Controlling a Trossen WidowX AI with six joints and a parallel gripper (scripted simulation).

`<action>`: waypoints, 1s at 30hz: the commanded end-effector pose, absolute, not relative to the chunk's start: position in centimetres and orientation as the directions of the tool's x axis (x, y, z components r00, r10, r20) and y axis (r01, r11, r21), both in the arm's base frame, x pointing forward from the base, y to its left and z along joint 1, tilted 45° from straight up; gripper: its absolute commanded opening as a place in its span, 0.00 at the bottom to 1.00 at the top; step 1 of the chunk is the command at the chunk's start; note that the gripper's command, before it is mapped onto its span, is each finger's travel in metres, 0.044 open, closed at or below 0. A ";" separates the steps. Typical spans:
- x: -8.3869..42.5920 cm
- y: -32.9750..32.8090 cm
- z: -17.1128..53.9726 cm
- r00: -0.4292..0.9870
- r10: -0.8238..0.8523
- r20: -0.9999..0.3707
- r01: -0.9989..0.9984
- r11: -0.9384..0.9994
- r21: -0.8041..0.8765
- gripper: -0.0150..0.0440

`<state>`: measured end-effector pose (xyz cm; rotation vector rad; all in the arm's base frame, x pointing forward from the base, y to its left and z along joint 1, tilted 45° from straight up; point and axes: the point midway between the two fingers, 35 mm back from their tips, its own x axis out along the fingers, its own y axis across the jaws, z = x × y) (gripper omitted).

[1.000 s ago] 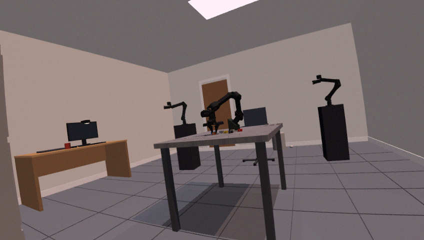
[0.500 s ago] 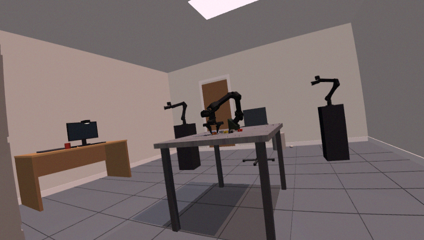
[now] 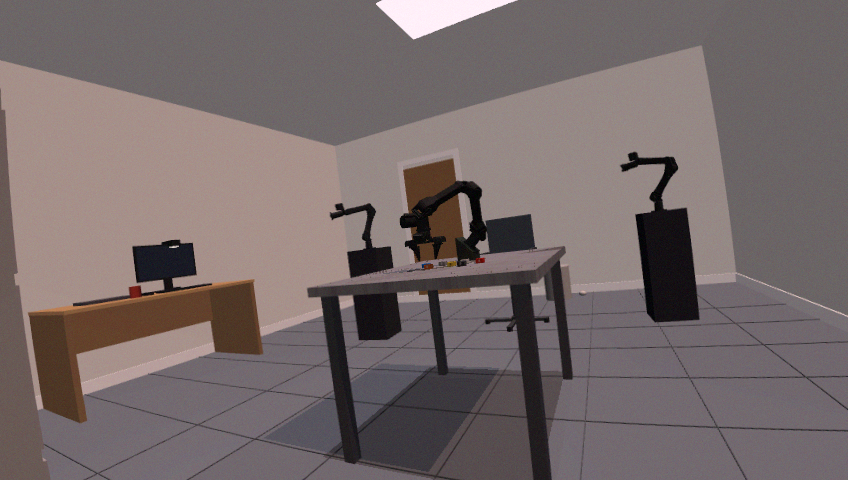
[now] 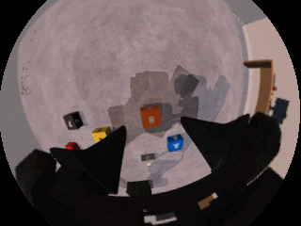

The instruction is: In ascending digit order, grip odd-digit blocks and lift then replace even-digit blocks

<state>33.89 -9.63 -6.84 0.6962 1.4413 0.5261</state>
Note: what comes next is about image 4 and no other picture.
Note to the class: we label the blue block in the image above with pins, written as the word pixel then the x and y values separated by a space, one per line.
pixel 174 143

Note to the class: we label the red block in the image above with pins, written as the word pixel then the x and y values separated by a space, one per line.
pixel 72 146

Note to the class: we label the yellow block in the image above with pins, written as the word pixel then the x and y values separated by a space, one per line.
pixel 100 133

